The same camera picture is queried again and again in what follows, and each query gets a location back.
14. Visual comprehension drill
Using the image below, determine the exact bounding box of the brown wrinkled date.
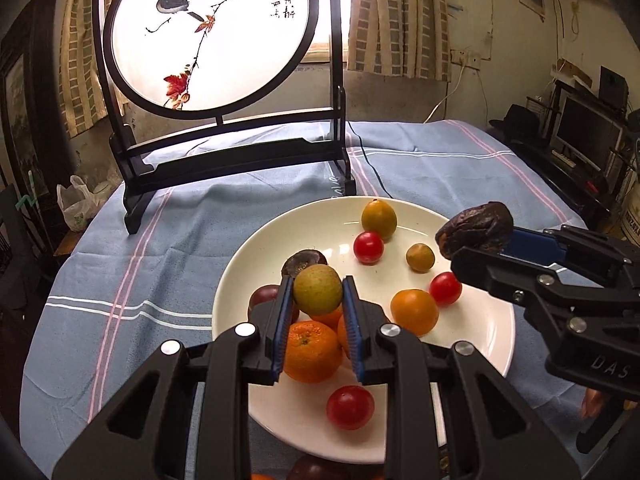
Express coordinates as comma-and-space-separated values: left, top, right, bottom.
435, 202, 514, 260

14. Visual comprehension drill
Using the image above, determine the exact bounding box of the orange cherry tomato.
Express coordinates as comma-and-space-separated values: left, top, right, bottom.
390, 288, 439, 337

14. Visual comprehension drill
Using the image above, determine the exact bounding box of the red cherry tomato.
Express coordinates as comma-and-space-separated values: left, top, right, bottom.
326, 385, 375, 431
352, 231, 384, 264

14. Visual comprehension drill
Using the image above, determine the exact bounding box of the large orange mandarin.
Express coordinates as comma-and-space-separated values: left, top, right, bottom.
283, 321, 343, 384

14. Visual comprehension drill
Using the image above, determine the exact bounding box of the dark purple plum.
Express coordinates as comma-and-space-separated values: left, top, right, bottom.
247, 284, 299, 323

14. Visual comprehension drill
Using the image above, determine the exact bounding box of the yellow green small fruit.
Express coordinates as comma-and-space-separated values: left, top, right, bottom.
360, 198, 397, 240

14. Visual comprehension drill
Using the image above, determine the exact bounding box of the brown water chestnut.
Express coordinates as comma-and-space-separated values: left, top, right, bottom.
281, 249, 328, 278

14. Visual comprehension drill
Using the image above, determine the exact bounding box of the small orange kumquat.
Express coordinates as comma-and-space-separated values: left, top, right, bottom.
309, 306, 343, 330

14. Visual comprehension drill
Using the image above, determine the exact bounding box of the person right hand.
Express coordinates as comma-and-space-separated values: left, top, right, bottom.
579, 388, 611, 419

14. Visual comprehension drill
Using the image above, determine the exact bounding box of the computer monitor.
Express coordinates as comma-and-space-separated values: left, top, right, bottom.
551, 91, 623, 172

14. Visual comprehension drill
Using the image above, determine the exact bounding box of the blue striped tablecloth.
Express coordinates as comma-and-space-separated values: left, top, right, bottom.
20, 119, 582, 474

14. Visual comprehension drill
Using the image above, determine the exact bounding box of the black hat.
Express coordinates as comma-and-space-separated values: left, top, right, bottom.
489, 104, 542, 144

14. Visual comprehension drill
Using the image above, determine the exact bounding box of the white ceramic plate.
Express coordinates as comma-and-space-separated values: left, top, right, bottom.
212, 196, 515, 464

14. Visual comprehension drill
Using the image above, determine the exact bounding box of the white plastic bag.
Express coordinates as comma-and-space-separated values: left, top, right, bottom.
56, 174, 114, 232

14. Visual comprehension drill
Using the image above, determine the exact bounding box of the right checkered curtain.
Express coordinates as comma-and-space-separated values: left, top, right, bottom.
347, 0, 450, 81

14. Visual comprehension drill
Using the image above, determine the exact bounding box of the checkered curtain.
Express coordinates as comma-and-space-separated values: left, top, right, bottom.
58, 0, 107, 138
347, 0, 450, 81

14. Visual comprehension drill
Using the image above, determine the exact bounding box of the dark framed painting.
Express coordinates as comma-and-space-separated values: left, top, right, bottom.
1, 0, 73, 196

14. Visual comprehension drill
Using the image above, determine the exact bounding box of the left checkered curtain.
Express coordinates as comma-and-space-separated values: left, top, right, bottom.
58, 0, 107, 138

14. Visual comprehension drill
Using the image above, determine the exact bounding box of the bird painting screen stand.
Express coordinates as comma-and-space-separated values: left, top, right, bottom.
92, 0, 356, 233

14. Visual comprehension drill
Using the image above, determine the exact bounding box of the black power cable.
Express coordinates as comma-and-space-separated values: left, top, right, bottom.
345, 120, 394, 198

